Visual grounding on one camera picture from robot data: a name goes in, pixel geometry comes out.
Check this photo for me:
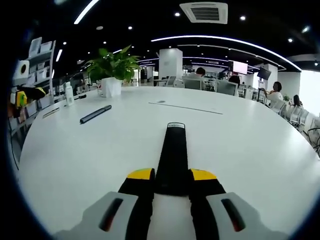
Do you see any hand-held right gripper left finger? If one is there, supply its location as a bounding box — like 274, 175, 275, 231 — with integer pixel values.
53, 167, 156, 240

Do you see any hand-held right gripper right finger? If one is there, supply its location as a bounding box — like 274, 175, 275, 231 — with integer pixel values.
187, 168, 288, 240

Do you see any dark grey marker pen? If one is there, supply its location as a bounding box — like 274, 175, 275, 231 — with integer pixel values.
79, 104, 113, 125

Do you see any black remote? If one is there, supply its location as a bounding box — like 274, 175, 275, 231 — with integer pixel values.
154, 121, 191, 197

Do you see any grey metal storage shelf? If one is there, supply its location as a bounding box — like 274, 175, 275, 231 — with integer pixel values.
9, 37, 57, 151

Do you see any row of white storage bins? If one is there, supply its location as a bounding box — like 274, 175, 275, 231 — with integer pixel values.
27, 37, 55, 86

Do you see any white plastic bottle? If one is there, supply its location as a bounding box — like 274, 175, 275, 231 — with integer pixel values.
64, 81, 75, 105

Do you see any green potted plant white pot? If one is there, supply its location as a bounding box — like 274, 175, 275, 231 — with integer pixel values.
84, 44, 141, 98

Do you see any long curved ceiling light strip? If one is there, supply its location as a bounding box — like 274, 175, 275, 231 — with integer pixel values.
150, 34, 303, 72
73, 0, 101, 25

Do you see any group of white office chairs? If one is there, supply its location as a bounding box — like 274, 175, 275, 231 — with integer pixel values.
164, 74, 320, 131

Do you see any tilted black monitor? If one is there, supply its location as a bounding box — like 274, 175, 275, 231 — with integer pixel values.
257, 66, 272, 79

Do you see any ceiling air conditioner unit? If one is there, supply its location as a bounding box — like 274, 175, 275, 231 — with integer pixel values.
179, 1, 229, 25

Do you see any black device cable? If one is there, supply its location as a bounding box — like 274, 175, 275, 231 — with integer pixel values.
7, 117, 21, 171

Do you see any white table cable lid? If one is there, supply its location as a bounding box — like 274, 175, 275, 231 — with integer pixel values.
148, 99, 224, 115

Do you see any black cable bundle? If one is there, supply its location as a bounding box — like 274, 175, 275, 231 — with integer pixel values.
303, 126, 320, 161

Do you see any bright wall display screen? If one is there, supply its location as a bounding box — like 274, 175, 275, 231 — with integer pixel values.
232, 61, 249, 75

